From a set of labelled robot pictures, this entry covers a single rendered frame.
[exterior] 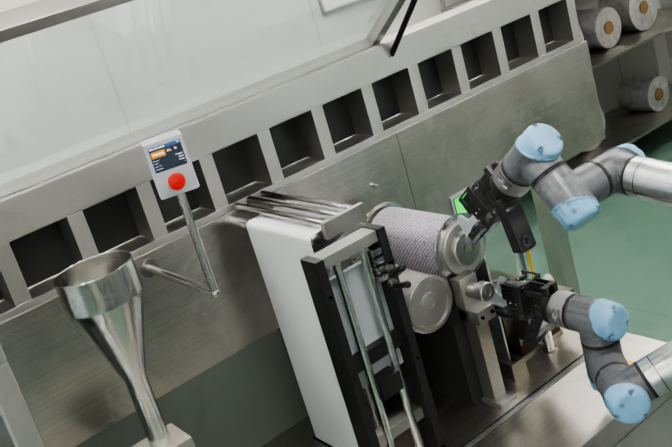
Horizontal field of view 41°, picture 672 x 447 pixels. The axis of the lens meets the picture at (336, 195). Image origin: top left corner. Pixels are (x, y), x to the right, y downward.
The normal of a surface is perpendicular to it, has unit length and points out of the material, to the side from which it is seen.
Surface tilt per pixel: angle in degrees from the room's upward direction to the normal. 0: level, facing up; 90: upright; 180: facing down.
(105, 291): 90
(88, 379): 90
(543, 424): 0
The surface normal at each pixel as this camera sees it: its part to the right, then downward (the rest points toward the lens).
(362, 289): 0.58, 0.09
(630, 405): -0.01, 0.31
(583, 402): -0.27, -0.92
